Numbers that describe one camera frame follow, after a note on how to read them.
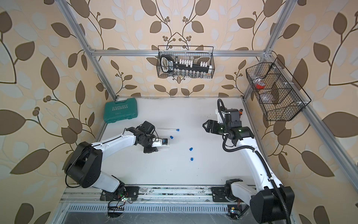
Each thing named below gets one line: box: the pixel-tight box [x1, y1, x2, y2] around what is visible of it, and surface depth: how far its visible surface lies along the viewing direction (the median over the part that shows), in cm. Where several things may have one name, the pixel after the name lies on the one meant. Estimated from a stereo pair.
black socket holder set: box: [160, 54, 213, 74], surface depth 85 cm
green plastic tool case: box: [103, 97, 138, 124], surface depth 107 cm
